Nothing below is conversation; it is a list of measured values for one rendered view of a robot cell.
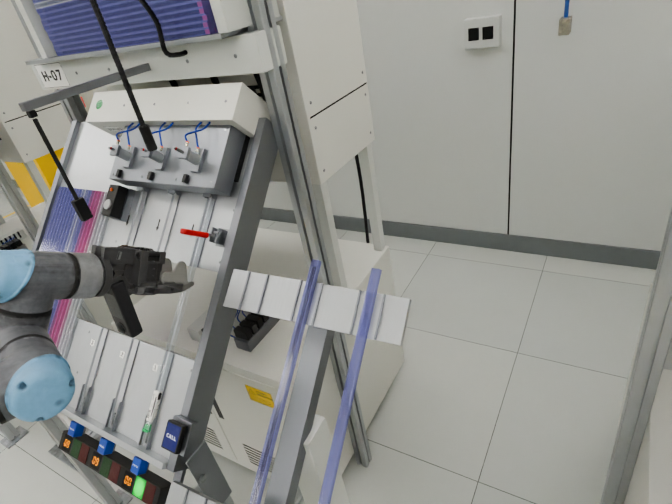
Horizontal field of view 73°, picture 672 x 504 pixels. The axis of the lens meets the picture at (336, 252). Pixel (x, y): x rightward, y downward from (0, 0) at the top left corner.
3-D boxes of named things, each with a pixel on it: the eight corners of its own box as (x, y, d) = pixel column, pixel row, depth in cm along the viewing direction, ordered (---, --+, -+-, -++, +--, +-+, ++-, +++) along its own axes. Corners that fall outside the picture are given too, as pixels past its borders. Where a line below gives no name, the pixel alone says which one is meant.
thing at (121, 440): (190, 463, 91) (161, 470, 85) (21, 374, 124) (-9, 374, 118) (191, 456, 91) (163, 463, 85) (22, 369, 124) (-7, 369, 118)
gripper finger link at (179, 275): (205, 263, 93) (166, 261, 85) (201, 291, 93) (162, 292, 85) (195, 260, 94) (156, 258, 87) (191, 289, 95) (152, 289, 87)
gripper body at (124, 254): (170, 252, 85) (110, 248, 74) (164, 297, 85) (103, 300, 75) (144, 247, 89) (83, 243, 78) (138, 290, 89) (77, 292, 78)
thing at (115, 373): (181, 459, 89) (169, 462, 86) (12, 369, 122) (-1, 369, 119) (207, 362, 91) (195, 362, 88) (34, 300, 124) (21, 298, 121)
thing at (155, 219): (237, 276, 95) (220, 272, 91) (62, 238, 128) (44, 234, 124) (275, 130, 99) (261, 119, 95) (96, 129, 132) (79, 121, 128)
